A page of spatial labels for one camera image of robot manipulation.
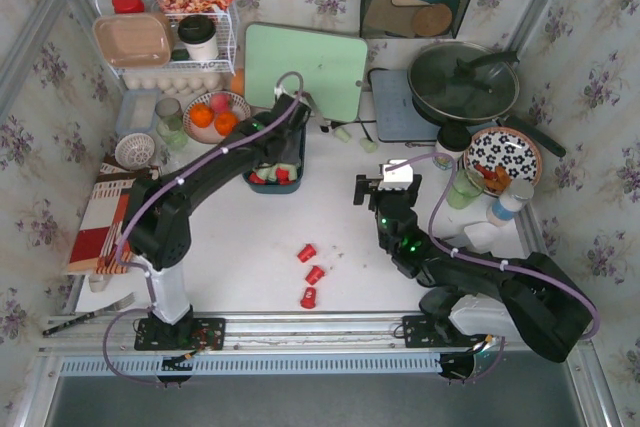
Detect black lid seasoning jar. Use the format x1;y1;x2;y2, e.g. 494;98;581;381
433;122;472;170

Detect white strainer basket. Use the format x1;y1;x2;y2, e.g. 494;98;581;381
114;133;155;170

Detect metal cutting board stand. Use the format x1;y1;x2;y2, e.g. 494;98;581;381
306;94;329;129

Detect red coffee capsule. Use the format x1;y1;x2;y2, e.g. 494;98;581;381
305;265;326;286
297;244;317;263
277;168;291;185
249;172;268;185
300;287;317;310

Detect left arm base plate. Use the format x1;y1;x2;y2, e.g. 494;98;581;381
134;318;226;351

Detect black power plug cable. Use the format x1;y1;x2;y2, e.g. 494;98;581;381
319;116;379;141

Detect white blue bottle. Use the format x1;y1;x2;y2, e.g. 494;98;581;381
486;178;534;227

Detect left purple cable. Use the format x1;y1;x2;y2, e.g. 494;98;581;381
102;71;305;388

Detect white wire rack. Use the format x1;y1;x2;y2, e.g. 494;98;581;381
93;0;240;74

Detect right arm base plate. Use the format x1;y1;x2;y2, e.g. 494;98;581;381
401;315;484;348

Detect grey induction cooker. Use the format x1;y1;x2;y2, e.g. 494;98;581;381
368;68;439;144

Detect green coffee capsule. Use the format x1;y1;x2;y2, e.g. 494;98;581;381
267;166;278;182
287;166;298;182
359;138;378;153
333;127;351;143

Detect black lid paper cup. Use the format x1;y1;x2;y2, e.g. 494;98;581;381
177;14;219;61

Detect grey glass cup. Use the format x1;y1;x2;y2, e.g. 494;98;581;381
155;98;183;131

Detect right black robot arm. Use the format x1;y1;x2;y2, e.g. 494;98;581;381
353;174;597;363

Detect green cutting board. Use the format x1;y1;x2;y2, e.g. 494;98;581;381
244;23;368;123

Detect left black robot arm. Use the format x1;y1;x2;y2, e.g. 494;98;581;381
116;93;311;326

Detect green glass cup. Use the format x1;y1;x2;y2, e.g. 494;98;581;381
156;117;188;150
446;169;485;210

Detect pink peach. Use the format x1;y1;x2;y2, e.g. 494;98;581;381
209;92;233;114

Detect carrot pieces on plate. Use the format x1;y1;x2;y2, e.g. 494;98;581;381
474;164;512;193

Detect blue floral plate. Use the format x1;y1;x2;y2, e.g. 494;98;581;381
463;127;542;186

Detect green glass cup right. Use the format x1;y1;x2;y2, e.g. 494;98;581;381
446;169;485;210

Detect brown cardboard mat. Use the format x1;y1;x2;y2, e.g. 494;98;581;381
362;0;430;38

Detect clear lidded container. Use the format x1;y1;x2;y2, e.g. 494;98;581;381
115;89;161;137

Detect pink fruit bowl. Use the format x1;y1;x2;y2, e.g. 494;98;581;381
183;91;251;144

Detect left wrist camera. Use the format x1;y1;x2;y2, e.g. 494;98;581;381
274;87;294;102

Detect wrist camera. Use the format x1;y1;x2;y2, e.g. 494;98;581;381
377;159;414;191
274;87;294;102

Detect black wok with lid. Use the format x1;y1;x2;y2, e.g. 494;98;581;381
407;41;566;158

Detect egg carton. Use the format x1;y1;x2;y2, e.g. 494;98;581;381
122;73;228;96

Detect teal plastic storage basket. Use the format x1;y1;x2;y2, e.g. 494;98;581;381
242;127;306;195

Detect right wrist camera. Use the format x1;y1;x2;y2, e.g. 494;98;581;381
377;159;414;191

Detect white plastic scoop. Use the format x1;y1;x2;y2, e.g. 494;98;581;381
447;222;501;253

